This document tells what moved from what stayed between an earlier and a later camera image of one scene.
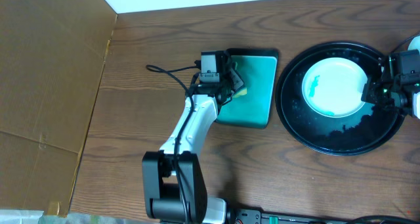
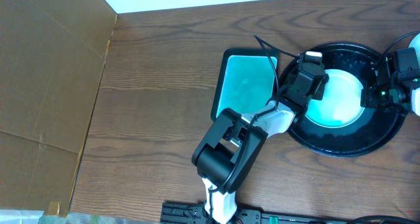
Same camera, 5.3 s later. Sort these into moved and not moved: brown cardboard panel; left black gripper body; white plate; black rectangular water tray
Moved: left black gripper body
Not moved: black rectangular water tray; brown cardboard panel; white plate
